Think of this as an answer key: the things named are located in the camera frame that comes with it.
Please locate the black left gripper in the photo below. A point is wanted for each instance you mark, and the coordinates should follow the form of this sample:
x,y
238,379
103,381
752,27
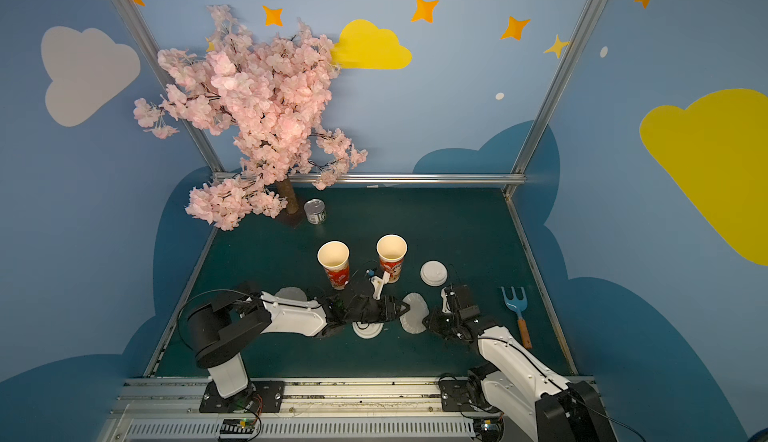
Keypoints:
x,y
377,309

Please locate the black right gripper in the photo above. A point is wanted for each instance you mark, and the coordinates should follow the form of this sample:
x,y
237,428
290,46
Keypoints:
x,y
441,322

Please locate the translucent paper sheet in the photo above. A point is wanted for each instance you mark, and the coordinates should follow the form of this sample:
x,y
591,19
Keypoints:
x,y
413,320
292,293

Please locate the white lid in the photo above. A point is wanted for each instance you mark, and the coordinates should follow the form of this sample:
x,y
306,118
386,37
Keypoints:
x,y
433,273
366,330

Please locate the red paper cup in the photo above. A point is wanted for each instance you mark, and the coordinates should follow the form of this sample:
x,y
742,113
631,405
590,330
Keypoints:
x,y
391,250
334,258

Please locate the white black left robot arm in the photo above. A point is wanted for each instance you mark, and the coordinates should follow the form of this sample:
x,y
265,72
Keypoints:
x,y
220,329

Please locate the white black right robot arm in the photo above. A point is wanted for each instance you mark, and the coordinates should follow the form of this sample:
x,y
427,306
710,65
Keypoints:
x,y
542,403

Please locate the small silver tin can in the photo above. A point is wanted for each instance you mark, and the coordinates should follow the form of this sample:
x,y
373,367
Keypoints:
x,y
315,211

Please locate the small green circuit board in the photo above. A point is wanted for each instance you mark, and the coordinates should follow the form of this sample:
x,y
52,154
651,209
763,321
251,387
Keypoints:
x,y
237,429

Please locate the pink cherry blossom tree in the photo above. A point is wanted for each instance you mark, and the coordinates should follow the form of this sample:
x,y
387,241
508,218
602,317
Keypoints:
x,y
274,94

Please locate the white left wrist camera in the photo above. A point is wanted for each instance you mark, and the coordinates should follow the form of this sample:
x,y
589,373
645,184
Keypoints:
x,y
378,281

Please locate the blue garden fork wooden handle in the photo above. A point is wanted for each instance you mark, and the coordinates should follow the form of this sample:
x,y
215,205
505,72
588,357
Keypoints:
x,y
515,299

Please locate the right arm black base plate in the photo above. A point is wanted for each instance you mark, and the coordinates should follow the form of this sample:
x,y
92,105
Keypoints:
x,y
464,395

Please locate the aluminium frame back bar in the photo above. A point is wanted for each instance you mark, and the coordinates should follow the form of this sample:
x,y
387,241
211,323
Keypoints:
x,y
440,179

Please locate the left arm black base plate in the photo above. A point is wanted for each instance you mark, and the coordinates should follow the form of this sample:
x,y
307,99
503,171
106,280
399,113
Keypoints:
x,y
264,396

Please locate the aluminium front rail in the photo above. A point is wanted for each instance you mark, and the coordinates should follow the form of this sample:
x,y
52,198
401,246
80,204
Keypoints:
x,y
313,409

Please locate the aluminium frame right post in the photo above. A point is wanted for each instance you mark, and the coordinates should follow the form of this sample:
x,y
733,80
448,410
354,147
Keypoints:
x,y
583,31

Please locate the aluminium frame post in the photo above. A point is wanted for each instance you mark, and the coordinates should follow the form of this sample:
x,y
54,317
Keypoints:
x,y
583,31
136,25

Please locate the aluminium frame left post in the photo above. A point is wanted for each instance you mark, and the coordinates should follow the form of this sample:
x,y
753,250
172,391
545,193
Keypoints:
x,y
136,25

